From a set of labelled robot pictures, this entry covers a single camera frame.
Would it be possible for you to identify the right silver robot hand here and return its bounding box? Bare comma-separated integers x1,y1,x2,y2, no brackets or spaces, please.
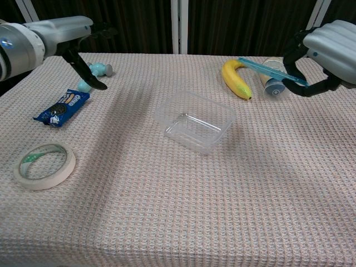
282,19,356,97

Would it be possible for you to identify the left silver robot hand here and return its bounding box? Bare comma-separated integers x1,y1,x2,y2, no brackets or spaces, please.
22,16,118,91

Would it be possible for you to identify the blue rimmed transparent lid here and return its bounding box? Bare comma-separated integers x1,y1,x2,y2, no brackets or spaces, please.
238,56,310,88

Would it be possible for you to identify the clear plastic container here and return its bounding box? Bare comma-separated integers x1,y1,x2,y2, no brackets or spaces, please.
154,89,238,155

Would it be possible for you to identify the teal toy hammer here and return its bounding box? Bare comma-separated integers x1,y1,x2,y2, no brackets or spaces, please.
77,62,113,93

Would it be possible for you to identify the mayonnaise squeeze bottle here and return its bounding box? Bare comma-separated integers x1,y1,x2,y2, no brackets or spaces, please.
259,57,290,100

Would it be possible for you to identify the blue Oreo cookie packet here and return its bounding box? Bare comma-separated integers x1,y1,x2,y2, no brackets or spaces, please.
33,88,91,128

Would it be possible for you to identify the yellow banana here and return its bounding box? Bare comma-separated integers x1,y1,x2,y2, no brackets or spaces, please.
221,59,254,102

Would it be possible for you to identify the black pleated curtain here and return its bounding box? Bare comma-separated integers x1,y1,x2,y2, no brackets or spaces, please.
0,0,356,97

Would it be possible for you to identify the beige masking tape roll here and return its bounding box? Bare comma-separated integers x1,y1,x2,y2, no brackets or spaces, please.
13,142,77,191

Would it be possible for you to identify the pink waffle weave tablecloth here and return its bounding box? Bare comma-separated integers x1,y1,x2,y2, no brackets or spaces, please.
0,52,356,267

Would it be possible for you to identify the white frame post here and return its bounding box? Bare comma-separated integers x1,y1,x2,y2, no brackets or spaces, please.
15,0,39,23
301,0,332,58
170,0,189,55

